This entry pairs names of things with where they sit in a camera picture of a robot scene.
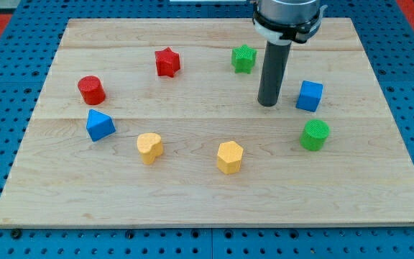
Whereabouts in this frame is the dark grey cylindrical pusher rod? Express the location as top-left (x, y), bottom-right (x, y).
top-left (257, 42), bottom-right (291, 106)

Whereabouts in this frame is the blue cube block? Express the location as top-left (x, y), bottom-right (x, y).
top-left (295, 81), bottom-right (323, 112)

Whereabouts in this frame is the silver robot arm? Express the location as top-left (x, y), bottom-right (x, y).
top-left (252, 0), bottom-right (328, 106)

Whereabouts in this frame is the green star block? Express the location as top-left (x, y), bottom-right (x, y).
top-left (231, 45), bottom-right (257, 74)

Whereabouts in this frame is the green cylinder block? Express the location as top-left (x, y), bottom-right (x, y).
top-left (300, 119), bottom-right (330, 151)

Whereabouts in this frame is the red star block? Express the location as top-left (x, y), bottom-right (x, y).
top-left (155, 47), bottom-right (180, 78)

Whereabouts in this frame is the yellow hexagon block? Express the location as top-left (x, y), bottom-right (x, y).
top-left (216, 141), bottom-right (244, 174)

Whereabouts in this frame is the light wooden board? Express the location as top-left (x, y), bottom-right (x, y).
top-left (0, 18), bottom-right (414, 229)

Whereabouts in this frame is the yellow heart block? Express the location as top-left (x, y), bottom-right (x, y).
top-left (137, 132), bottom-right (164, 165)

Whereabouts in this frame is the red cylinder block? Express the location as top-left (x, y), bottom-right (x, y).
top-left (78, 76), bottom-right (106, 105)

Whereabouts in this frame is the blue triangular prism block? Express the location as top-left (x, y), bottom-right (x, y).
top-left (86, 109), bottom-right (116, 142)

